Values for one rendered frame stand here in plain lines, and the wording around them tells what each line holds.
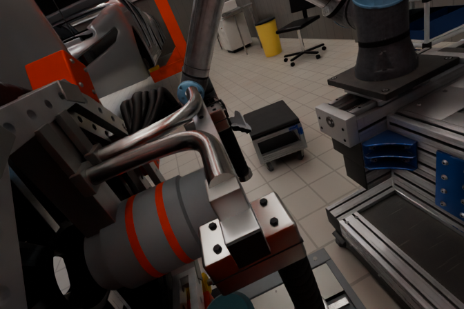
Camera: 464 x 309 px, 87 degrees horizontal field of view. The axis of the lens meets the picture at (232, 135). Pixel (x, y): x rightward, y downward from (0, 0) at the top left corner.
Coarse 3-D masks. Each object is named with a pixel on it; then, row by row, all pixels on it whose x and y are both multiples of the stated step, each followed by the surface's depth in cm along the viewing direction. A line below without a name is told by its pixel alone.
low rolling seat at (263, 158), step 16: (256, 112) 193; (272, 112) 183; (288, 112) 174; (256, 128) 171; (272, 128) 164; (288, 128) 165; (256, 144) 168; (272, 144) 191; (288, 144) 174; (304, 144) 172
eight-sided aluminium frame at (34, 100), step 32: (32, 96) 31; (64, 96) 38; (0, 128) 24; (32, 128) 28; (96, 128) 53; (0, 160) 22; (0, 192) 21; (0, 224) 20; (0, 256) 19; (0, 288) 18; (192, 288) 56
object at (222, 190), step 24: (48, 144) 29; (144, 144) 32; (168, 144) 31; (192, 144) 29; (216, 144) 26; (72, 168) 31; (96, 168) 32; (120, 168) 32; (216, 168) 21; (96, 192) 32; (216, 192) 20; (240, 192) 20
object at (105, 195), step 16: (32, 144) 30; (16, 160) 30; (32, 160) 31; (48, 160) 31; (80, 160) 35; (32, 176) 32; (48, 176) 32; (64, 176) 32; (48, 192) 33; (64, 192) 33; (80, 192) 34; (112, 192) 40; (64, 208) 34; (80, 208) 35; (96, 208) 35; (112, 208) 38; (80, 224) 36; (96, 224) 36
